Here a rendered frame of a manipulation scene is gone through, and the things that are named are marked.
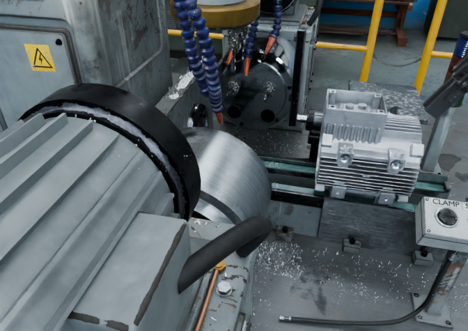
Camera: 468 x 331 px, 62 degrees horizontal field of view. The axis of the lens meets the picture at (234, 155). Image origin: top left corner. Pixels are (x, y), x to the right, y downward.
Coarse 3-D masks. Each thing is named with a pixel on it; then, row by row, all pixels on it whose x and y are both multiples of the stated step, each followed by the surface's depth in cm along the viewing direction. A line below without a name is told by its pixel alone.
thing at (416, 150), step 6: (324, 108) 91; (324, 138) 80; (330, 138) 80; (324, 144) 80; (330, 144) 80; (414, 144) 77; (420, 144) 77; (414, 150) 77; (420, 150) 77; (414, 156) 78; (420, 156) 77; (318, 186) 87; (324, 186) 87; (396, 198) 85; (402, 198) 84
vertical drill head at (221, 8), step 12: (204, 0) 71; (216, 0) 71; (228, 0) 72; (240, 0) 73; (252, 0) 76; (204, 12) 70; (216, 12) 70; (228, 12) 70; (240, 12) 71; (252, 12) 73; (216, 24) 71; (228, 24) 72; (240, 24) 73; (228, 36) 77; (240, 36) 83
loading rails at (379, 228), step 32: (288, 160) 101; (288, 192) 90; (320, 192) 92; (416, 192) 94; (448, 192) 92; (288, 224) 96; (320, 224) 92; (352, 224) 90; (384, 224) 88; (416, 256) 88
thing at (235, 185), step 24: (192, 144) 64; (216, 144) 64; (240, 144) 67; (216, 168) 60; (240, 168) 63; (264, 168) 69; (216, 192) 56; (240, 192) 59; (264, 192) 66; (192, 216) 54; (216, 216) 55; (240, 216) 57
